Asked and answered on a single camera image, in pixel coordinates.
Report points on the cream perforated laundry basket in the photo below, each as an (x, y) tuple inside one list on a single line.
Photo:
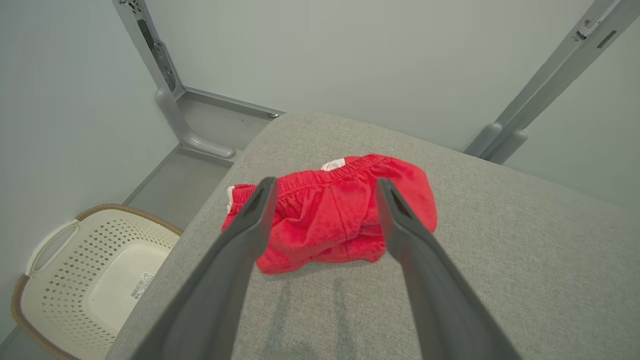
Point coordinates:
[(110, 280)]

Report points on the white barcode sticker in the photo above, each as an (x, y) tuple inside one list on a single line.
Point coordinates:
[(141, 286)]

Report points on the grey double partition post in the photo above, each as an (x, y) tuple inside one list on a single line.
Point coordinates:
[(550, 85)]

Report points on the red shorts with white stripe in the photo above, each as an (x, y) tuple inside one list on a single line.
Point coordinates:
[(330, 215)]

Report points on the grey slotted corner post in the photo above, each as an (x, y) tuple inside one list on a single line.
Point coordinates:
[(167, 107)]

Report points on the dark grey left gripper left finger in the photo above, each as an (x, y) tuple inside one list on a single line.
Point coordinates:
[(210, 310)]

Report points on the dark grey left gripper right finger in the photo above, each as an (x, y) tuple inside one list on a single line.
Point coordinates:
[(445, 320)]

